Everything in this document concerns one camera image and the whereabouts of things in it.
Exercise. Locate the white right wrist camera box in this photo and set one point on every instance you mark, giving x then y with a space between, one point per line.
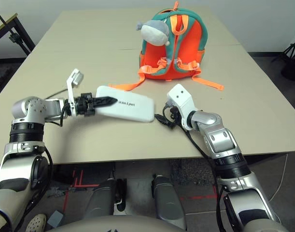
179 96

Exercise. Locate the grey right robot leg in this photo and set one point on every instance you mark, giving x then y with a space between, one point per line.
169 200

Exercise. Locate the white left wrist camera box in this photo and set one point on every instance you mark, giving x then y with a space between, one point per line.
71 96

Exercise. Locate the white pencil case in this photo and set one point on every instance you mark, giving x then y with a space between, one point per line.
132 108

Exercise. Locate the red tape cross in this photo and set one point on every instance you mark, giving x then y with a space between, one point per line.
200 197

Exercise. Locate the grey robot leg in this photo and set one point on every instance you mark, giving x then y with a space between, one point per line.
169 200
101 200

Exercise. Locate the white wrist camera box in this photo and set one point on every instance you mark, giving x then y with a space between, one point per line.
179 96
71 96

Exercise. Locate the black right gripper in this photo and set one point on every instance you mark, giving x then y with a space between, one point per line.
173 117

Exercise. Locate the red tape corner marks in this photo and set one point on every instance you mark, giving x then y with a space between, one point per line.
84 185

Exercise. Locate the black pole with clamp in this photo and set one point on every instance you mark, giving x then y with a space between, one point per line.
14 38

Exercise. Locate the grey left robot leg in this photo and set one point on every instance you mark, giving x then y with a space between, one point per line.
101 200

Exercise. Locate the orange and teal backpack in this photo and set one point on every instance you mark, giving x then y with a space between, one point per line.
159 62

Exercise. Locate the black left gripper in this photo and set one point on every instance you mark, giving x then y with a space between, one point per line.
84 105

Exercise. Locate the black framed side table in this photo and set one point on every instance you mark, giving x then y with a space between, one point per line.
24 38

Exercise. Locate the grey floor pedal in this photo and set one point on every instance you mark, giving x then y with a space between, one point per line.
56 218

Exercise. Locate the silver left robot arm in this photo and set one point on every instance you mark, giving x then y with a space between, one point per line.
29 108

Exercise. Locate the beige robot torso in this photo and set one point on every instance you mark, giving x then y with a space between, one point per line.
113 224

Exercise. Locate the black equipment bag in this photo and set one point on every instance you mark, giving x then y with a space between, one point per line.
292 70

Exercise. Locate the white perforated clog shoe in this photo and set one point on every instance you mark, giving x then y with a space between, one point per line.
36 222

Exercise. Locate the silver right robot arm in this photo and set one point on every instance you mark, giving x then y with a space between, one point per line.
214 135

